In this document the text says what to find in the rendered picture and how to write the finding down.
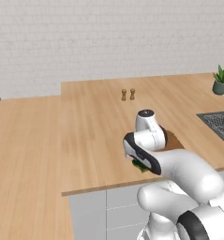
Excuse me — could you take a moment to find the green sponge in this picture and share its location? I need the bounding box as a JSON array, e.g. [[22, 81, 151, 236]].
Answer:
[[131, 158, 151, 173]]

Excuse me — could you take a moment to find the grey drawer front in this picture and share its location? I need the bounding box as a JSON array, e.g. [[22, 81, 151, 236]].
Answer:
[[105, 203, 153, 232], [105, 220, 151, 240], [105, 183, 150, 211]]

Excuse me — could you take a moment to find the grey cupboard panel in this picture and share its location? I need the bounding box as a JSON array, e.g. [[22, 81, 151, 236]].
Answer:
[[68, 189, 108, 240]]

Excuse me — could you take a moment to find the dark grey sink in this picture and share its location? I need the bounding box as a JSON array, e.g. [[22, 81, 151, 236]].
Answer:
[[196, 110, 224, 148]]

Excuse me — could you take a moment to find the green plant in grey pot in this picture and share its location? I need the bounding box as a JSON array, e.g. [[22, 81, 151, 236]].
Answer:
[[212, 63, 224, 97]]

